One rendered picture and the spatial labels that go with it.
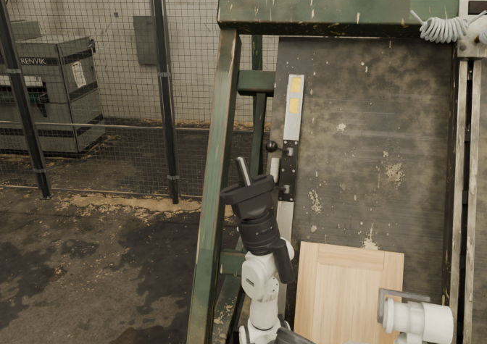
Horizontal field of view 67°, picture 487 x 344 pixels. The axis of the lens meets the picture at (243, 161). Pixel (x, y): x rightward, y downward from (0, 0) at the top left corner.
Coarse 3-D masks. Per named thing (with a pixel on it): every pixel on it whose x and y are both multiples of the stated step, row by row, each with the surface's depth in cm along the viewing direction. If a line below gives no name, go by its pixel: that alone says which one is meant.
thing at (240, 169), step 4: (236, 160) 78; (240, 160) 78; (236, 164) 79; (240, 164) 78; (240, 168) 78; (240, 172) 79; (244, 172) 78; (240, 176) 80; (244, 176) 78; (240, 180) 80; (244, 180) 78; (240, 184) 79; (244, 184) 79; (248, 184) 79
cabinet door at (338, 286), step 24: (312, 264) 116; (336, 264) 115; (360, 264) 114; (384, 264) 113; (312, 288) 116; (336, 288) 115; (360, 288) 114; (312, 312) 115; (336, 312) 114; (360, 312) 113; (312, 336) 114; (336, 336) 113; (360, 336) 112; (384, 336) 111
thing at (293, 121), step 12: (288, 84) 122; (288, 96) 121; (300, 96) 121; (288, 108) 121; (300, 108) 120; (288, 120) 121; (300, 120) 120; (288, 132) 120; (288, 204) 118; (288, 216) 117; (288, 228) 117; (288, 240) 116; (276, 276) 116
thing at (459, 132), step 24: (480, 0) 108; (480, 24) 108; (456, 48) 115; (480, 48) 107; (456, 72) 113; (480, 72) 109; (456, 96) 112; (456, 120) 110; (456, 144) 109; (456, 168) 108; (456, 192) 107; (456, 216) 106; (456, 240) 106; (456, 264) 105; (456, 288) 104; (456, 312) 103; (456, 336) 103
